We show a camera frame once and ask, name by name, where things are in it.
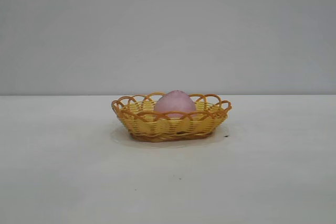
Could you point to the pink round bun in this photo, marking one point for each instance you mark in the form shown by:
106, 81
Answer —
173, 103

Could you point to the yellow orange woven basket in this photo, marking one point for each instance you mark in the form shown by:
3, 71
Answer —
157, 127

